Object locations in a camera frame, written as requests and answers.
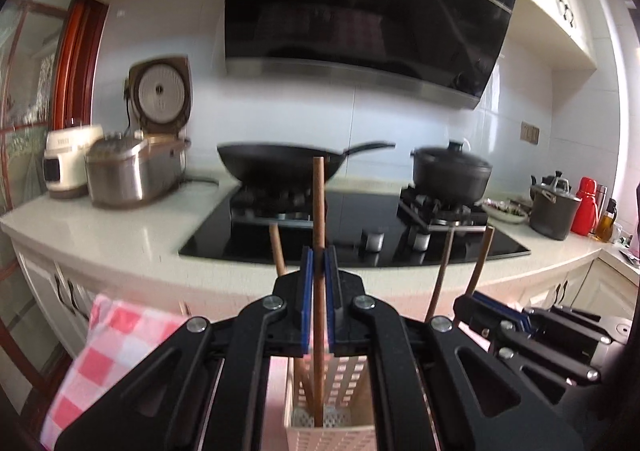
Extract white perforated utensil basket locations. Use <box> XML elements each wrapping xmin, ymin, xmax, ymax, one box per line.
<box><xmin>283</xmin><ymin>356</ymin><xmax>376</xmax><ymax>451</ymax></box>

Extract brown wooden chopstick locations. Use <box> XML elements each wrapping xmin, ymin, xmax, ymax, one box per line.
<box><xmin>311</xmin><ymin>157</ymin><xmax>326</xmax><ymax>427</ymax></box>

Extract red white checkered tablecloth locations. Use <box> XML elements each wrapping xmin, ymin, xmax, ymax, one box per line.
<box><xmin>40</xmin><ymin>294</ymin><xmax>186</xmax><ymax>450</ymax></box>

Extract oil bottle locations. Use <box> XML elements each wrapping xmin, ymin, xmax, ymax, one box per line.
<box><xmin>594</xmin><ymin>198</ymin><xmax>617</xmax><ymax>243</ymax></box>

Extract red thermos jug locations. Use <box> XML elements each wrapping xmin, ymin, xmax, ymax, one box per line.
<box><xmin>570</xmin><ymin>177</ymin><xmax>598</xmax><ymax>237</ymax></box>

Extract grey stock pot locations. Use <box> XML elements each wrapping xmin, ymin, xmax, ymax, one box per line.
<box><xmin>529</xmin><ymin>171</ymin><xmax>582</xmax><ymax>241</ymax></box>

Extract small plate of food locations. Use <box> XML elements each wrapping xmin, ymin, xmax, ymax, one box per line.
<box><xmin>480</xmin><ymin>198</ymin><xmax>528</xmax><ymax>224</ymax></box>

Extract steel flask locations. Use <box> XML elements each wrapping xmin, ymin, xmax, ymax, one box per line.
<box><xmin>596</xmin><ymin>184</ymin><xmax>608</xmax><ymax>223</ymax></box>

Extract black glass gas stove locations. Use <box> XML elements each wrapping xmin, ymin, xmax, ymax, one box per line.
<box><xmin>177</xmin><ymin>182</ymin><xmax>532</xmax><ymax>268</ymax></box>

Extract white lower cabinets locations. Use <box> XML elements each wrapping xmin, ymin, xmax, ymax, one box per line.
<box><xmin>0</xmin><ymin>224</ymin><xmax>640</xmax><ymax>362</ymax></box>

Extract black lidded pot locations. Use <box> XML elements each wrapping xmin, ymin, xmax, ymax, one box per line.
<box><xmin>411</xmin><ymin>141</ymin><xmax>492</xmax><ymax>205</ymax></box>

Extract open silver rice cooker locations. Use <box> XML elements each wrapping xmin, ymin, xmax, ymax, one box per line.
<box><xmin>85</xmin><ymin>55</ymin><xmax>192</xmax><ymax>209</ymax></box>

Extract black wok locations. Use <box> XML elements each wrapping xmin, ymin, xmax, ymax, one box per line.
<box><xmin>217</xmin><ymin>141</ymin><xmax>396</xmax><ymax>191</ymax></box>

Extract white small appliance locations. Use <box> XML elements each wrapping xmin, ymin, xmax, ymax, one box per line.
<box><xmin>42</xmin><ymin>125</ymin><xmax>104</xmax><ymax>200</ymax></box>

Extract black range hood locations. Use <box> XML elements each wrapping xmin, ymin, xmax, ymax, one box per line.
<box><xmin>224</xmin><ymin>0</ymin><xmax>516</xmax><ymax>108</ymax></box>

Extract red framed glass door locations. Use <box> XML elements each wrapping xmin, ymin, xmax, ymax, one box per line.
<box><xmin>1</xmin><ymin>0</ymin><xmax>107</xmax><ymax>450</ymax></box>

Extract wall switch plate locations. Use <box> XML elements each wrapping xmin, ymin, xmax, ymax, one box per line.
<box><xmin>520</xmin><ymin>122</ymin><xmax>540</xmax><ymax>145</ymax></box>

